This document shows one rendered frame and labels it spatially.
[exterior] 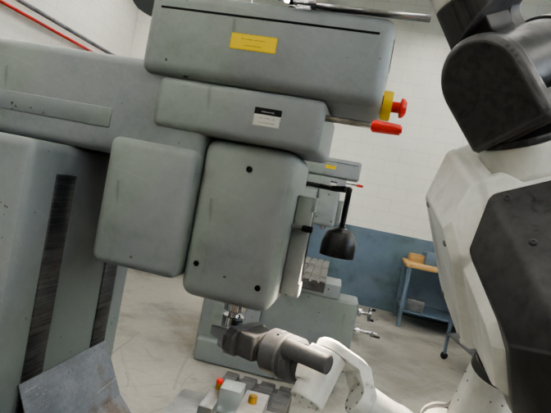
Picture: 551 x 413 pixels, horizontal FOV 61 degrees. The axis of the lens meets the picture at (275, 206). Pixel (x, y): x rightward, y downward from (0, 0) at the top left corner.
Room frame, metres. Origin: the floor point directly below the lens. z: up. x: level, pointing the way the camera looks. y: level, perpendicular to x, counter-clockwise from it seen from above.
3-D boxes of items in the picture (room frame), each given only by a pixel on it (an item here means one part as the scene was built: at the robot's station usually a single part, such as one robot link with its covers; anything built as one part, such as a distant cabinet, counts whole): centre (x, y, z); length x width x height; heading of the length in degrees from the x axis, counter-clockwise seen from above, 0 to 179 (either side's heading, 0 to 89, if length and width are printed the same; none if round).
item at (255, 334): (0.95, -0.03, 1.23); 0.13 x 0.12 x 0.10; 144
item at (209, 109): (1.01, 0.09, 1.68); 0.34 x 0.24 x 0.10; 79
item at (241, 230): (1.00, 0.05, 1.47); 0.21 x 0.19 x 0.32; 169
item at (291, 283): (0.98, -0.06, 1.45); 0.04 x 0.04 x 0.21; 79
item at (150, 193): (1.04, 0.24, 1.47); 0.24 x 0.19 x 0.26; 169
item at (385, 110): (0.96, -0.18, 1.76); 0.06 x 0.02 x 0.06; 169
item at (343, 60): (1.00, 0.06, 1.81); 0.47 x 0.26 x 0.16; 79
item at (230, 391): (1.14, 0.02, 1.03); 0.06 x 0.05 x 0.06; 171
